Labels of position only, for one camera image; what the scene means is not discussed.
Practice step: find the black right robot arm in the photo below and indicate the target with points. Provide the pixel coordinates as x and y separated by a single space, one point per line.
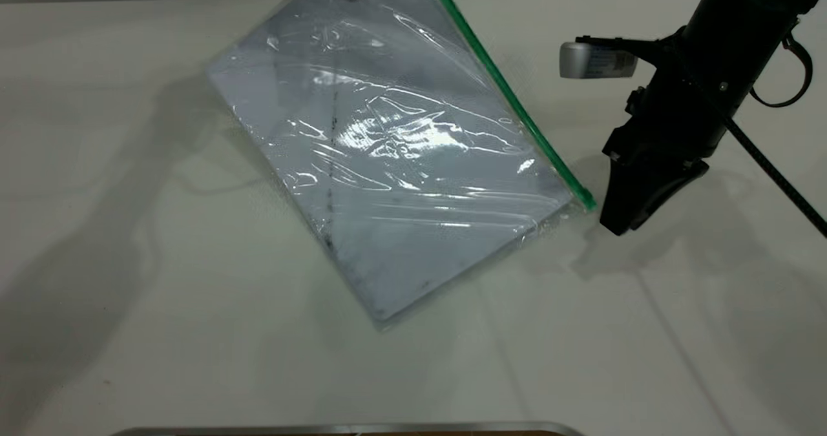
743 29

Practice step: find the clear zip bag green zipper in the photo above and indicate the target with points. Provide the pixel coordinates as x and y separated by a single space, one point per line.
400 152

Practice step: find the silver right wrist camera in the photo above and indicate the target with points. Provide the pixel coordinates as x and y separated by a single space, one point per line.
594 60

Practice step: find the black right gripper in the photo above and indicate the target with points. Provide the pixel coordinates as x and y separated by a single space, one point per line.
672 129

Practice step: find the white paper sheets stack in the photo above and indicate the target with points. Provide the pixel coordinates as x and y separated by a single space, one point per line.
387 165

